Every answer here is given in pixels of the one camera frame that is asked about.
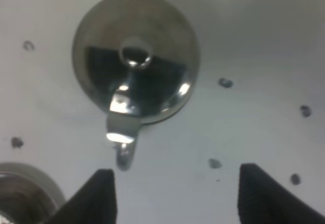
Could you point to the right steel saucer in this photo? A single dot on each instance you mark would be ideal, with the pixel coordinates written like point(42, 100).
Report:
point(37, 176)

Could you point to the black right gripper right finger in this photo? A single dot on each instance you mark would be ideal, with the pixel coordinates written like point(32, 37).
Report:
point(261, 199)

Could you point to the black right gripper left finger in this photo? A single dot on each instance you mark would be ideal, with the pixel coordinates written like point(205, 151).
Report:
point(95, 202)

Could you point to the right stainless steel teacup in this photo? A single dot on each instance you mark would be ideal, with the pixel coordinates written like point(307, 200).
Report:
point(24, 201)

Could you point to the stainless steel teapot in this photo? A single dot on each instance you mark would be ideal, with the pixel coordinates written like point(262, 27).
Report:
point(138, 61)

